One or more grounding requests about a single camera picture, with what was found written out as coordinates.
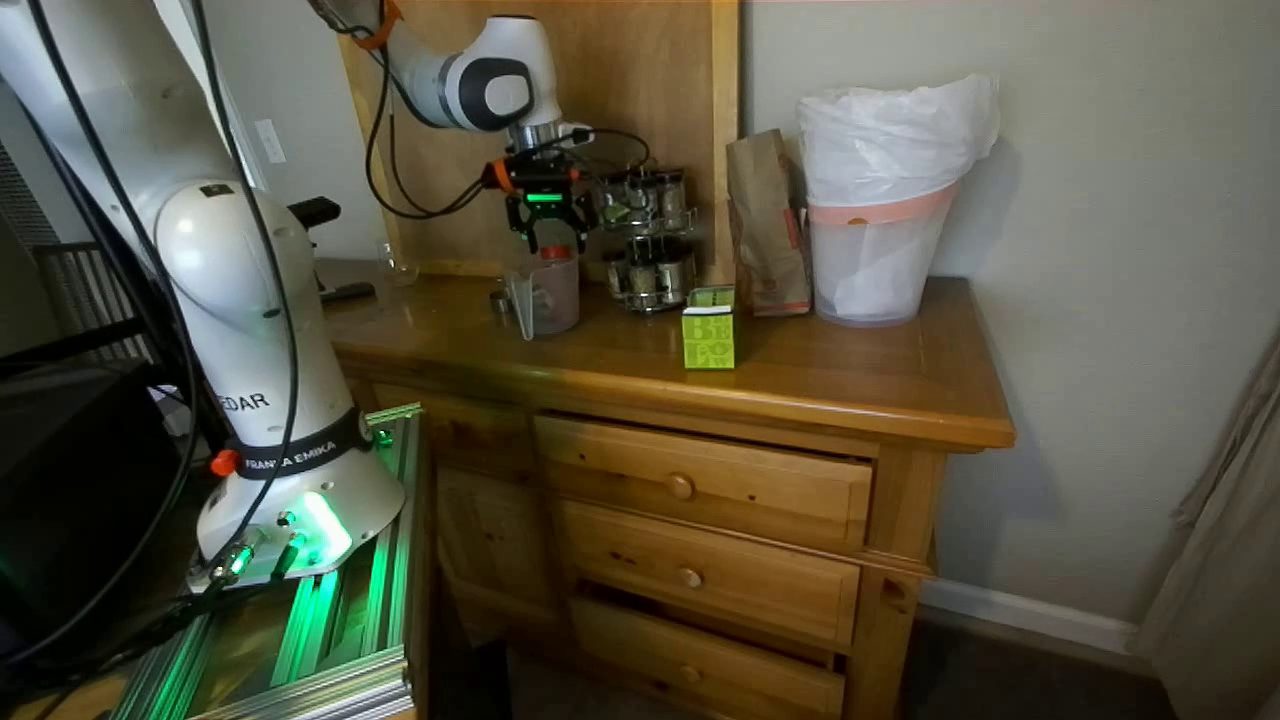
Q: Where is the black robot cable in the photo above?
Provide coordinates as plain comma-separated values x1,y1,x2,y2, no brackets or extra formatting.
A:
0,0,312,671

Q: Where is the brown paper bag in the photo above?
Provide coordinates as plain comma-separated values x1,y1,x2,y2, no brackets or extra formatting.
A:
722,123,821,326

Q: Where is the wire spice rack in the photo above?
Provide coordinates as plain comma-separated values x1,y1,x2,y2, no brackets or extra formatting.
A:
587,164,712,322

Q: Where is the wooden back board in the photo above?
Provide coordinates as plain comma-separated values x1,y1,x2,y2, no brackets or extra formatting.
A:
335,0,748,294

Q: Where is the white baseboard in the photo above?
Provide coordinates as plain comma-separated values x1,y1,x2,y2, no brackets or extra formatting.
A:
914,574,1150,671

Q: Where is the white light switch plate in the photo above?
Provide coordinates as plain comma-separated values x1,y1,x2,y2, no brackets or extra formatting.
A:
250,118,290,169

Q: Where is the green tea box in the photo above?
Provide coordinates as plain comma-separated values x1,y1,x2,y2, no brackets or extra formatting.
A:
674,285,743,375

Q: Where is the beige curtain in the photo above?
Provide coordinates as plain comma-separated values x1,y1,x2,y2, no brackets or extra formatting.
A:
1129,327,1280,720

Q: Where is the red capped spice container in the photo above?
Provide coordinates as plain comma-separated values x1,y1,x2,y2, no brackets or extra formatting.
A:
535,246,577,300

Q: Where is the wooden drawer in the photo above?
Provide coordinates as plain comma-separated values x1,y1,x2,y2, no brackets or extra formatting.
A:
568,598,852,720
554,495,868,654
530,411,880,555

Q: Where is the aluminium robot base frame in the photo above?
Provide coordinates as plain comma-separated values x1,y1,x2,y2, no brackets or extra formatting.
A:
110,399,432,720

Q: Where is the black cabinet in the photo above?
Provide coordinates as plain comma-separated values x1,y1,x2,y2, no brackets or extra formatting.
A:
0,357,203,671

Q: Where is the white lined trash bin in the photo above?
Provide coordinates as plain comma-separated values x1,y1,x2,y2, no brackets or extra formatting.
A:
790,68,1004,327

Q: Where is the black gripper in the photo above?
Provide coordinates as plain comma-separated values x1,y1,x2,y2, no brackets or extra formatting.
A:
503,156,594,267

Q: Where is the wooden dresser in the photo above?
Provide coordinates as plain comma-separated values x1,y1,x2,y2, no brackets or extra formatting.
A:
312,257,1021,720

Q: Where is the clear plastic measuring jug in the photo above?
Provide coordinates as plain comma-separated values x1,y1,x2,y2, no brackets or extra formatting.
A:
501,247,587,343

